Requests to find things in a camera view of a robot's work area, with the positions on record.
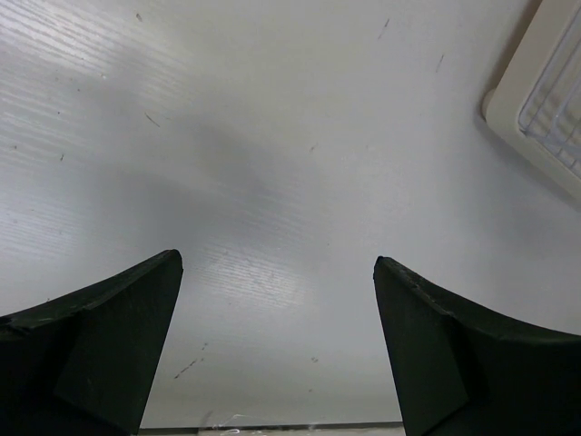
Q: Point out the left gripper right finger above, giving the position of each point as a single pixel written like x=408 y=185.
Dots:
x=460 y=368

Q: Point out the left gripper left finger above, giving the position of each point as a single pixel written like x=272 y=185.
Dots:
x=84 y=363

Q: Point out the white taped cover panel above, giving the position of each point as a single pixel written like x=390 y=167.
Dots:
x=373 y=428

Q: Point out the white drip tray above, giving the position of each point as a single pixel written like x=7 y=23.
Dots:
x=502 y=105

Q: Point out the white wire dish rack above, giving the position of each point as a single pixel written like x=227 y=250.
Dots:
x=551 y=114

